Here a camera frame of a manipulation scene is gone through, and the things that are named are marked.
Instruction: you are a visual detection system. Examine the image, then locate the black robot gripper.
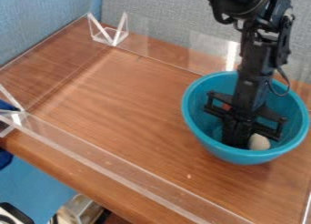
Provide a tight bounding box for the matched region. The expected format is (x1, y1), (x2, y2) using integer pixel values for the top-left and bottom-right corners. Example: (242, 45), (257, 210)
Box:
(204, 75), (287, 148)

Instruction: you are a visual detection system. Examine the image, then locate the white toy mushroom brown cap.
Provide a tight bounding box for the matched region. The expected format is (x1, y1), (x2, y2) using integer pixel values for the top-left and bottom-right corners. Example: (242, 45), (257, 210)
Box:
(249, 134), (271, 150)

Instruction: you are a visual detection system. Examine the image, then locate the blue plastic bowl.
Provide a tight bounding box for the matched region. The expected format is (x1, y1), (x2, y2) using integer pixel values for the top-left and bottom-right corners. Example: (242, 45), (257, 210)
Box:
(181, 71), (309, 165)

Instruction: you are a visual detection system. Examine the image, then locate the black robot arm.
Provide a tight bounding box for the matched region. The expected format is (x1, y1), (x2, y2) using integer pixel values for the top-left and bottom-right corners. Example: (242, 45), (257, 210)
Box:
(204, 0), (295, 148)

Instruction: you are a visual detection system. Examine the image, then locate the clear acrylic back barrier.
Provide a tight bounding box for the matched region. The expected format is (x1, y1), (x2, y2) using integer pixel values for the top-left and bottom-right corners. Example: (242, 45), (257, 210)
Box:
(117, 32), (311, 86)

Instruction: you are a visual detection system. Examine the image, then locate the clear acrylic barrier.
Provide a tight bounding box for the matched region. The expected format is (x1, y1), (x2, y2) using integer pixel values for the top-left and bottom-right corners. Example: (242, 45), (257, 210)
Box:
(0, 112), (252, 224)
(117, 32), (311, 86)

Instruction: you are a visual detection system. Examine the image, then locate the clear acrylic front barrier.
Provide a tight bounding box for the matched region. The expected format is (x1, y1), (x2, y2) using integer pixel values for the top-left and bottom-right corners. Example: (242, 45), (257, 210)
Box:
(0, 112), (252, 224)

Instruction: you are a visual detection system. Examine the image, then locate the blue object at left edge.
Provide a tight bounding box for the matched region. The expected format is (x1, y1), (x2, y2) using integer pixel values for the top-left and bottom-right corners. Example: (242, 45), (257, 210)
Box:
(0, 99), (20, 171)

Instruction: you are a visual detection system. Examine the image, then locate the black white object bottom left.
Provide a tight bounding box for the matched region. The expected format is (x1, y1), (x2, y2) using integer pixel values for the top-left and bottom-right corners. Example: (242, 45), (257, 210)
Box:
(0, 202), (34, 224)

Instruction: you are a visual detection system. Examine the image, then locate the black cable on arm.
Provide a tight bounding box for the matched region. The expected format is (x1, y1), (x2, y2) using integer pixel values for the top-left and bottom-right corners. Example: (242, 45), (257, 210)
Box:
(267, 66), (291, 97)

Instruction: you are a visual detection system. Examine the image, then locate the clear acrylic corner bracket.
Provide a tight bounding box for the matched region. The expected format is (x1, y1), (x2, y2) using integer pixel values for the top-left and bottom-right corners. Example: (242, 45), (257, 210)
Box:
(86, 12), (128, 46)

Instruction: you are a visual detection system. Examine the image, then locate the metal table frame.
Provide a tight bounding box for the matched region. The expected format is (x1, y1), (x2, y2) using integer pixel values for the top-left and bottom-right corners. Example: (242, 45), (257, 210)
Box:
(46, 194), (102, 224)

